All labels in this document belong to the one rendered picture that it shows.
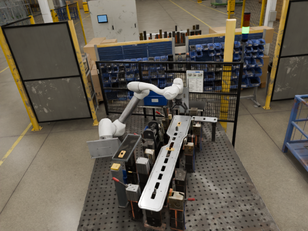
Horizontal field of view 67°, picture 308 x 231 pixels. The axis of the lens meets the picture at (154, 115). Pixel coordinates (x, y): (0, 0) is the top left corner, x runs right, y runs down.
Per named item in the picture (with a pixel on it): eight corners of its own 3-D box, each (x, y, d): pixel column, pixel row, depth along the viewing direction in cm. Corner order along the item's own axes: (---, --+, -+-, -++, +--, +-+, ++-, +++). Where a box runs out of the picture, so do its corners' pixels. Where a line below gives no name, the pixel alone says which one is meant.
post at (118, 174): (125, 208, 209) (118, 171, 187) (118, 206, 211) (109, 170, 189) (129, 201, 215) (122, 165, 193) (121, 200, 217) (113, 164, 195)
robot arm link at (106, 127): (96, 137, 276) (95, 119, 282) (106, 138, 292) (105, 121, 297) (106, 134, 269) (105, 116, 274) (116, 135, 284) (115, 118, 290)
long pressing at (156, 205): (164, 213, 168) (164, 211, 167) (135, 207, 174) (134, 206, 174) (192, 116, 281) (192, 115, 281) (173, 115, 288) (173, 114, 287)
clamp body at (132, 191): (141, 223, 195) (136, 193, 177) (129, 221, 198) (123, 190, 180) (145, 213, 203) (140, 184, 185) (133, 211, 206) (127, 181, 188)
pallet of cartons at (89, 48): (118, 82, 673) (112, 45, 621) (91, 84, 677) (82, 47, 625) (123, 68, 777) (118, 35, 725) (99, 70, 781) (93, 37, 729)
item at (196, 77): (203, 93, 299) (204, 69, 283) (185, 92, 305) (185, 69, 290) (203, 92, 300) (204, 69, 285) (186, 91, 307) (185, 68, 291)
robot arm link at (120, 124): (104, 130, 296) (115, 132, 314) (111, 138, 288) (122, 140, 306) (136, 79, 282) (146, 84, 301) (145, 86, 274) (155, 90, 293)
